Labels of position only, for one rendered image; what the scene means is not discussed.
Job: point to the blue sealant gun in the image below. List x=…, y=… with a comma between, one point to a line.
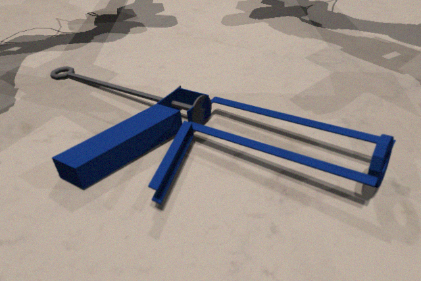
x=102, y=154

